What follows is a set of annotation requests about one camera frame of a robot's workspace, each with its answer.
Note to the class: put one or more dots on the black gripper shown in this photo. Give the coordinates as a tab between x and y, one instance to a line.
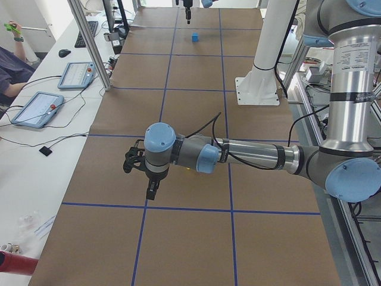
187	5
154	176

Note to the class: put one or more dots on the blue cube block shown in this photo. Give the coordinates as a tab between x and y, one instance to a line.
195	37

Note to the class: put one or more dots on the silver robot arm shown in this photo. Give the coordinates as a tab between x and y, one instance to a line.
205	3
342	164

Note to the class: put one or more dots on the black computer monitor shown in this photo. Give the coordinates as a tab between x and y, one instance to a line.
116	18

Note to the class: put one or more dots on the small black square pad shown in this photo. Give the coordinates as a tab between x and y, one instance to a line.
45	151

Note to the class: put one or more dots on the far blue teach pendant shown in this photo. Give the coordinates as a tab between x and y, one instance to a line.
77	75

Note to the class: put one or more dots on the blue teach pendant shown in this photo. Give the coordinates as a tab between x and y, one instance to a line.
77	75
39	110

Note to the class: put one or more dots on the black computer mouse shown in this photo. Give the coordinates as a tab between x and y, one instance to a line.
63	53

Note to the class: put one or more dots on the near blue teach pendant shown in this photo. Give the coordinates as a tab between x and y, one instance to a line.
39	110

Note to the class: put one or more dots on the red fire extinguisher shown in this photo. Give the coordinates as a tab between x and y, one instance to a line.
17	264

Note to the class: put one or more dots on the seated person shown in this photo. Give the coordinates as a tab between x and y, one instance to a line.
15	72

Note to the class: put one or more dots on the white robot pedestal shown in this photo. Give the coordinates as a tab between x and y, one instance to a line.
259	86

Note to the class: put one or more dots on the aluminium frame post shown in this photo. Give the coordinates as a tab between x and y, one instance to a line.
91	46

